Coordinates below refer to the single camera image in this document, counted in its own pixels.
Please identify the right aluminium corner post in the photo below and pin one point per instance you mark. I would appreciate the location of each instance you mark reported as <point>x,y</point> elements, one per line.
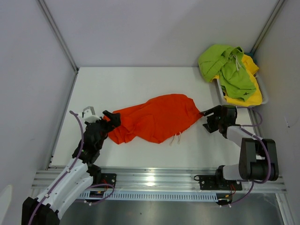
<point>268,25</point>

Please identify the orange shorts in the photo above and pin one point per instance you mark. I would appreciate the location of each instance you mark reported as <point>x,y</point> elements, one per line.
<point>156,120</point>

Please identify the white slotted cable duct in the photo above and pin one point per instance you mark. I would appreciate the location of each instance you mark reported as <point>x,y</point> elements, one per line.
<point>150,196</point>

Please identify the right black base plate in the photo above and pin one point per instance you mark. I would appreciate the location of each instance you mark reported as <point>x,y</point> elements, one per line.
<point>212,182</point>

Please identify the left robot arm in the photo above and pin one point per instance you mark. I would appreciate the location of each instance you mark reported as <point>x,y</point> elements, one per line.
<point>78,175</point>

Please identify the left aluminium corner post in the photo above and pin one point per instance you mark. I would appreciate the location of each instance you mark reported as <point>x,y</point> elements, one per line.
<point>56,32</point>

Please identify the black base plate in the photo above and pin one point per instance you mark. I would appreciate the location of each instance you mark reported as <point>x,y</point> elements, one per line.
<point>105,178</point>
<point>212,182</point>

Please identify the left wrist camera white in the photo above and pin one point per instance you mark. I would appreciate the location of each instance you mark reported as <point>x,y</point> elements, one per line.
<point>88,115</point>

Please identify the aluminium corner post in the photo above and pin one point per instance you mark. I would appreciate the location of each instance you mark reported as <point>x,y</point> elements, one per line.
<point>56,32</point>
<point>268,25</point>

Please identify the white plastic basket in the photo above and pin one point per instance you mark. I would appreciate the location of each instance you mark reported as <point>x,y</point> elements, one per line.
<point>261,88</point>

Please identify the aluminium front rail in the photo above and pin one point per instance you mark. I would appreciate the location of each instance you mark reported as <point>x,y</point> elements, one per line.
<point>155,179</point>

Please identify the green shorts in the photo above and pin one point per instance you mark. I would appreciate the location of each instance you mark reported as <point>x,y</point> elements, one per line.
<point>226,62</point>

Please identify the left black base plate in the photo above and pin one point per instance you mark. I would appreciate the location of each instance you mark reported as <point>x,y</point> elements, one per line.
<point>105,178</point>

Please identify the teal cloth in basket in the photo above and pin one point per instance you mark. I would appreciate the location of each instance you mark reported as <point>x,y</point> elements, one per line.
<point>252,57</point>

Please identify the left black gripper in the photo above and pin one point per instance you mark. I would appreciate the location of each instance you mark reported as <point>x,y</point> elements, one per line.
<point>114,118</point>

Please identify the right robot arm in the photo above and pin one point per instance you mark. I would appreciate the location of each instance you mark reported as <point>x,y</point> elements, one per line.
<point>258,160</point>

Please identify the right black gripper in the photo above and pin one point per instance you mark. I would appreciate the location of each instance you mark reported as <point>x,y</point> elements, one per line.
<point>216,109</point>

